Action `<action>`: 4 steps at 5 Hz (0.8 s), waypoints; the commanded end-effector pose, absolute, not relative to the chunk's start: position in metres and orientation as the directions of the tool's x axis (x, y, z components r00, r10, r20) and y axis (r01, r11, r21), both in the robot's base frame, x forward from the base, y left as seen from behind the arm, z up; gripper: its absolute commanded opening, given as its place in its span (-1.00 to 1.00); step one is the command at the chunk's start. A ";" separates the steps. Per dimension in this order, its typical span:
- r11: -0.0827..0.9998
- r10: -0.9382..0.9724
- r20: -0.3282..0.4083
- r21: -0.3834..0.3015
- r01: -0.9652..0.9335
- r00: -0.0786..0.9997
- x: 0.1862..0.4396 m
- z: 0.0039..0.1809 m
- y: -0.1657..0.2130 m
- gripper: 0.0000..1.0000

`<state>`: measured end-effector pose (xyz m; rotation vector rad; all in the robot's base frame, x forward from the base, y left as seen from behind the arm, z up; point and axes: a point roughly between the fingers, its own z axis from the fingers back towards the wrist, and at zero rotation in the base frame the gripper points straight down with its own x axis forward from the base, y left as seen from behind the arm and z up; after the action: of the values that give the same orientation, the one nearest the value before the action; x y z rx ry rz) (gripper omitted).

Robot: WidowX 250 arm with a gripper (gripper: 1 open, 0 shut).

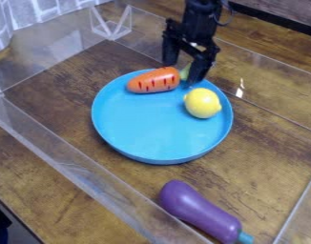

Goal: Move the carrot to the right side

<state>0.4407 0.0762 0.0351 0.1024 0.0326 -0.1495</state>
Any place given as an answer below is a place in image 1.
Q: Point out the yellow toy lemon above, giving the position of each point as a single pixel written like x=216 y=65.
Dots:
x=202 y=103

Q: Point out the blue round plate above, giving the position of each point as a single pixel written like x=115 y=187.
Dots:
x=148 y=126

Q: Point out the white patterned curtain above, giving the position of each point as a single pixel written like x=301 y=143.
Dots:
x=23 y=13

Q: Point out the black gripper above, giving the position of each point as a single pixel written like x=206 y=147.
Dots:
x=191 y=36

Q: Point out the clear acrylic enclosure wall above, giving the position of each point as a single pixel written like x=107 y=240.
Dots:
x=75 y=191

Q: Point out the orange toy carrot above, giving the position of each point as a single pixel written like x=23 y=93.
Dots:
x=159 y=80

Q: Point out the clear acrylic corner bracket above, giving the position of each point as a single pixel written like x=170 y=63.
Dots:
x=108 y=29

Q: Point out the purple toy eggplant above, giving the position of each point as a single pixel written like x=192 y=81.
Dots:
x=192 y=208

